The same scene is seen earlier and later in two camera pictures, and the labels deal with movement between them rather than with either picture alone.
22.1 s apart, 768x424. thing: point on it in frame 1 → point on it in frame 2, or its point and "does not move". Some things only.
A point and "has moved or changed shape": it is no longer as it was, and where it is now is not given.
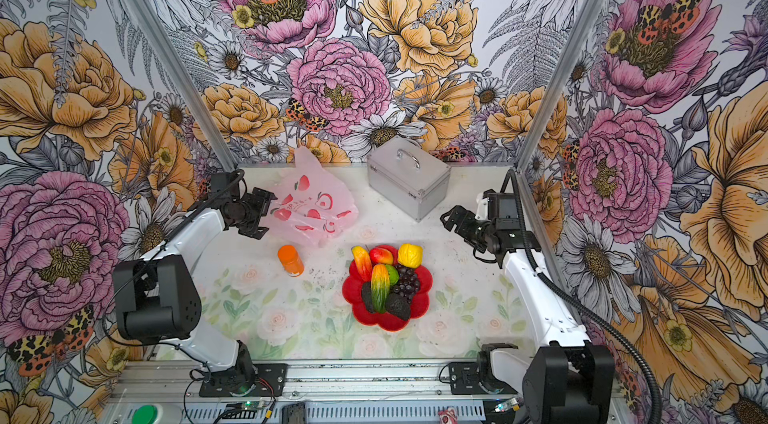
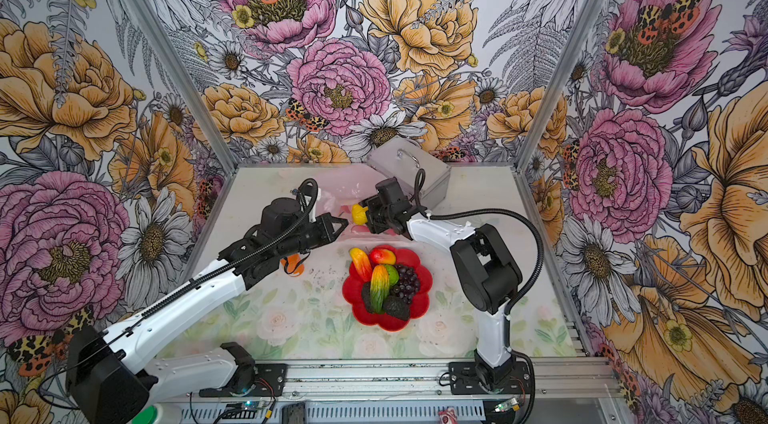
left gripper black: (264, 203) → (326, 228)
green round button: (145, 414) does not move
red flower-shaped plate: (352, 290) does not move
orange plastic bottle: (291, 259) does not move
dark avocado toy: (398, 306) does not move
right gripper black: (467, 218) → (374, 226)
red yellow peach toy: (380, 255) does not move
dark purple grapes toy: (409, 283) does not move
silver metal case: (410, 176) does not move
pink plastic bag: (313, 203) has moved or changed shape
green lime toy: (394, 275) does not move
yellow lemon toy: (410, 255) → (359, 214)
